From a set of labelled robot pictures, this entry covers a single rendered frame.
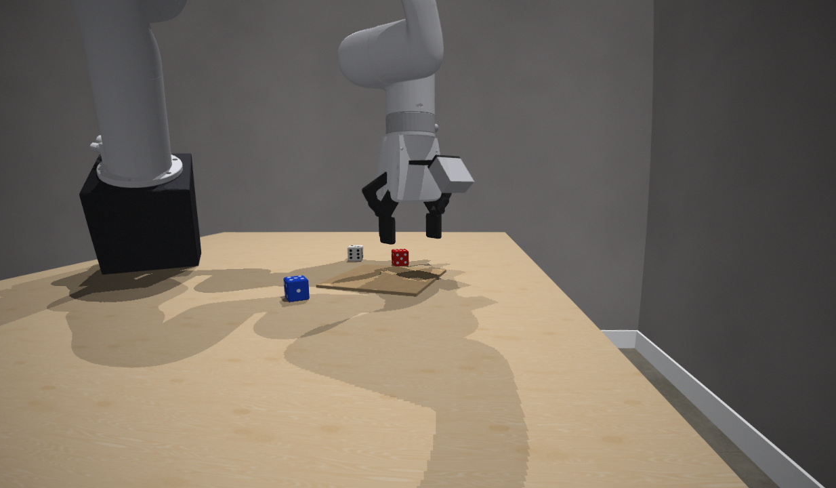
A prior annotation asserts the white die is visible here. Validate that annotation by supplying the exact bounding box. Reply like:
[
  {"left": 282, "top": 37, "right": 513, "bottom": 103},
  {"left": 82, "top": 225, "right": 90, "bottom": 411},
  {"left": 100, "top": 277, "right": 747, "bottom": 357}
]
[{"left": 348, "top": 245, "right": 363, "bottom": 261}]

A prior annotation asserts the tan mat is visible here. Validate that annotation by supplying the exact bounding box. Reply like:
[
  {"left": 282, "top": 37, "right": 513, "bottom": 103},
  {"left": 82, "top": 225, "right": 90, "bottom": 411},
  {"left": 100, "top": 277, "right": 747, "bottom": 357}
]
[{"left": 316, "top": 264, "right": 446, "bottom": 297}]

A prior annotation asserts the red die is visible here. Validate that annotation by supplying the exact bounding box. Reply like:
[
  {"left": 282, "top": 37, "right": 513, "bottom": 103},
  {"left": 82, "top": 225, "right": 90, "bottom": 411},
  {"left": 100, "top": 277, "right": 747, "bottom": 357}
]
[{"left": 392, "top": 249, "right": 409, "bottom": 266}]

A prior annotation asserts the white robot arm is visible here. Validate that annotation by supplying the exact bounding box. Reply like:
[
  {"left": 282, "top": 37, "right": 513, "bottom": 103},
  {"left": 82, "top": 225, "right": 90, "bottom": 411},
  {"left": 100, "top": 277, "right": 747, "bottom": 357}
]
[{"left": 70, "top": 0, "right": 474, "bottom": 193}]

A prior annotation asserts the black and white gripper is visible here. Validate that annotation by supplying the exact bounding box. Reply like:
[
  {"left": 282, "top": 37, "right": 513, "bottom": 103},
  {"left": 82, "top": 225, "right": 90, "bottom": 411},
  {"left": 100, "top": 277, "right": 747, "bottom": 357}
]
[{"left": 362, "top": 131, "right": 452, "bottom": 245}]

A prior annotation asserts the blue die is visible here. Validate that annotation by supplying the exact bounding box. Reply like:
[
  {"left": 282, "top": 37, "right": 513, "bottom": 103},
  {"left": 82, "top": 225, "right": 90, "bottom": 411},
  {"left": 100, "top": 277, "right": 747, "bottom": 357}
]
[{"left": 284, "top": 275, "right": 310, "bottom": 302}]

